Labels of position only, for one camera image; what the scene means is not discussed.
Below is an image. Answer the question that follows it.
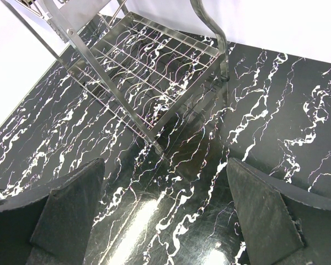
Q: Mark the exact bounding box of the stainless steel dish rack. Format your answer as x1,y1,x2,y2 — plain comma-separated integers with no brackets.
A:
4,1,228,153

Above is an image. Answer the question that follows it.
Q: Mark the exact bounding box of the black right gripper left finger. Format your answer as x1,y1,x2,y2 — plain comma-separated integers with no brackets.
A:
0,158,105,264

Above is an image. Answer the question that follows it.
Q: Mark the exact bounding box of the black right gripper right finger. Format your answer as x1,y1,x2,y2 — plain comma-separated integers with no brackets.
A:
226,158,331,264

